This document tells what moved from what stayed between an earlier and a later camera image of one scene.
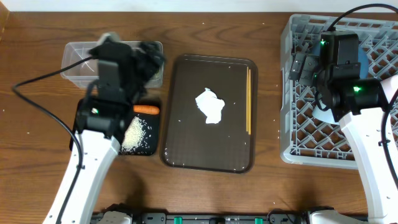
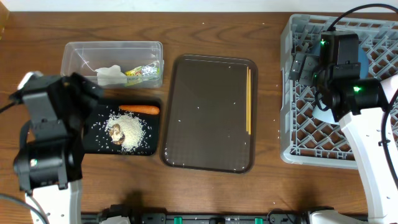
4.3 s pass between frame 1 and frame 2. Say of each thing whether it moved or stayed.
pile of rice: stayed
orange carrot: stayed
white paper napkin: moved
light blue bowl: stayed
